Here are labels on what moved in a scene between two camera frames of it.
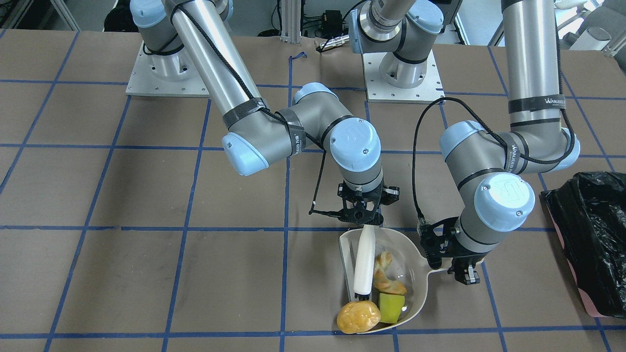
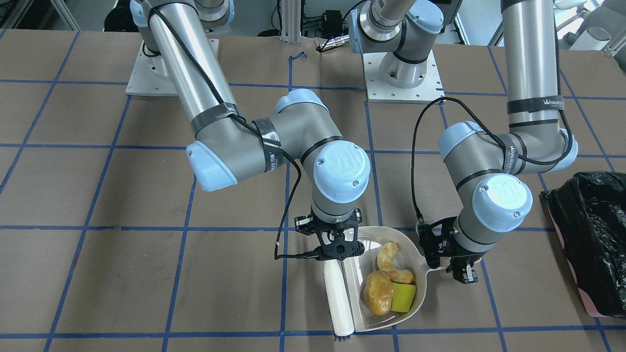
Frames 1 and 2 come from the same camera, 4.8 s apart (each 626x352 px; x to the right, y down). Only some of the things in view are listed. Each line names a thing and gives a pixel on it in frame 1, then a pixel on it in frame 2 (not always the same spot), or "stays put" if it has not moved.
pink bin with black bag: [589, 213] stays put
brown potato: [358, 317] to [378, 292]
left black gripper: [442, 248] stays put
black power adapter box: [332, 23] stays put
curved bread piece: [382, 280] to [386, 262]
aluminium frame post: [291, 21] stays put
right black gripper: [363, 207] to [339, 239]
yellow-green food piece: [391, 306] to [402, 295]
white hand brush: [364, 273] to [342, 316]
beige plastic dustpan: [409, 267] stays put
